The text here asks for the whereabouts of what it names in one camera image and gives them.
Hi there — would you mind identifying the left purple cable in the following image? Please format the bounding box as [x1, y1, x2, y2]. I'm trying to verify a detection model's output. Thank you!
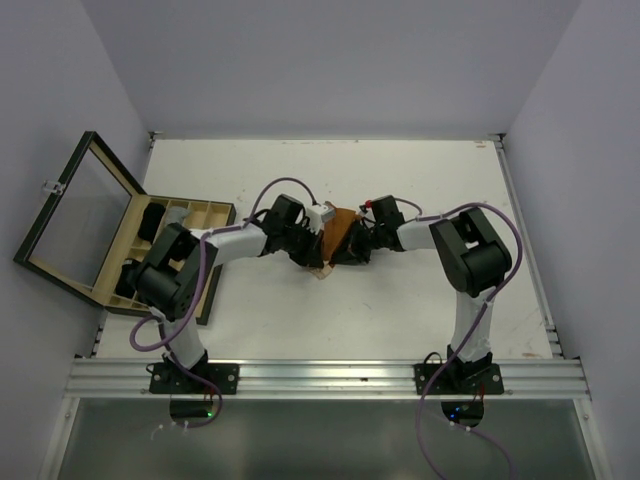
[129, 177, 321, 431]

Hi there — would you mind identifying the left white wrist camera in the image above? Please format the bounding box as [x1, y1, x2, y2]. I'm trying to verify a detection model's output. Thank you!
[305, 203, 336, 234]

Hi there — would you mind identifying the rolled black underwear in box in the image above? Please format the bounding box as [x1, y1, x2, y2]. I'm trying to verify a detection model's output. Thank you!
[115, 258, 140, 299]

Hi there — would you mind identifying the orange underwear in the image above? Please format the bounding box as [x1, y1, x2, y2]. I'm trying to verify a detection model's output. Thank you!
[309, 202, 360, 280]

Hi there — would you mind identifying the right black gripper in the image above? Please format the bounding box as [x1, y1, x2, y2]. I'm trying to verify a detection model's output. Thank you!
[329, 217, 385, 263]

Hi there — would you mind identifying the black underwear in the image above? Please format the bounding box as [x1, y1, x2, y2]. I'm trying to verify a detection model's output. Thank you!
[137, 202, 166, 242]
[115, 258, 140, 299]

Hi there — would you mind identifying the glass box lid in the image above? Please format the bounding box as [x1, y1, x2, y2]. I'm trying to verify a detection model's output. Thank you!
[14, 131, 147, 308]

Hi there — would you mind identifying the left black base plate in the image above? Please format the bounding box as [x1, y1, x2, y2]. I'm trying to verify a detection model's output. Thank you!
[145, 361, 239, 395]

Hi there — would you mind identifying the wooden compartment organizer box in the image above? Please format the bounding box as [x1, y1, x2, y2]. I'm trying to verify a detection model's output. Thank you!
[91, 194, 236, 317]

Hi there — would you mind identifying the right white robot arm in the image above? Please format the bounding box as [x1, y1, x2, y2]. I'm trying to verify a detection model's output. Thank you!
[331, 195, 517, 393]

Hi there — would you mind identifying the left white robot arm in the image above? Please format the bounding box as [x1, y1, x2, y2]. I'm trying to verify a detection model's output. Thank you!
[127, 194, 335, 393]

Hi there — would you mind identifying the aluminium mounting rail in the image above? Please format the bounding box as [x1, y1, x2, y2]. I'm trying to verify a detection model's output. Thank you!
[64, 359, 590, 400]

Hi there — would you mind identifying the grey striped underwear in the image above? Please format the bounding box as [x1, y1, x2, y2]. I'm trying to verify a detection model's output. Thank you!
[164, 206, 190, 225]

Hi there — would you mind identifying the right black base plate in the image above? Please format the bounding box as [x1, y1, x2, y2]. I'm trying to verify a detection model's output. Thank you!
[413, 352, 505, 395]

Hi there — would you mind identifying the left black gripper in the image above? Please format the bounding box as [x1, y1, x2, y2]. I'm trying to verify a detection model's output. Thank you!
[281, 221, 324, 268]

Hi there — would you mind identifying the white wall latch clip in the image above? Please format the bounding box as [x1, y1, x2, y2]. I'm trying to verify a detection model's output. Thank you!
[41, 180, 66, 196]

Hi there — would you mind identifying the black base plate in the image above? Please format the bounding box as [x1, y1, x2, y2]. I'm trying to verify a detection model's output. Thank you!
[145, 361, 239, 395]
[413, 352, 505, 395]

